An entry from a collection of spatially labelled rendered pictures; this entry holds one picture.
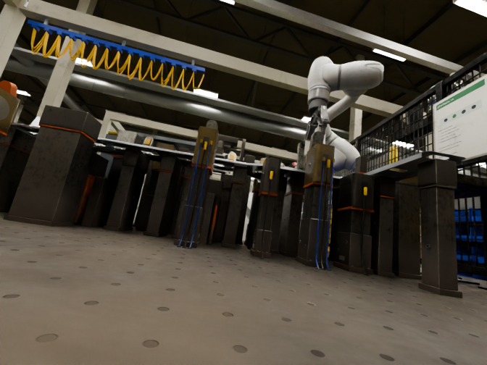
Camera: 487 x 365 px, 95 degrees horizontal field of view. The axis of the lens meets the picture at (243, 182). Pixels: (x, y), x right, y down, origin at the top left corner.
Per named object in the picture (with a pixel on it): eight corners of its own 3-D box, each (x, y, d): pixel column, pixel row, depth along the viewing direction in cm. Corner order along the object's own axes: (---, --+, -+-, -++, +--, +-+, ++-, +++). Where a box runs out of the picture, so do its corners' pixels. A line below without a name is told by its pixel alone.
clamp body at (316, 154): (309, 269, 55) (319, 138, 62) (293, 261, 67) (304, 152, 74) (334, 273, 56) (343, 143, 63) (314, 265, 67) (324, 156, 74)
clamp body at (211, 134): (169, 247, 56) (196, 121, 63) (178, 243, 68) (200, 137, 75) (196, 251, 56) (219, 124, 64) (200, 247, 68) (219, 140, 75)
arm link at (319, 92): (324, 99, 102) (323, 111, 101) (305, 95, 101) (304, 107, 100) (334, 87, 93) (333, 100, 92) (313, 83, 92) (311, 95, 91)
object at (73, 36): (14, 48, 303) (30, 12, 316) (19, 52, 310) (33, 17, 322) (199, 95, 347) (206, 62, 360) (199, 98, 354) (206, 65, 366)
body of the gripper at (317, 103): (330, 99, 92) (329, 120, 90) (322, 110, 100) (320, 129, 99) (313, 96, 92) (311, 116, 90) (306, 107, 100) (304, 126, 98)
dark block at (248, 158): (231, 242, 99) (245, 153, 108) (230, 242, 106) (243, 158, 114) (242, 245, 99) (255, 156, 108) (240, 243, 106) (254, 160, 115)
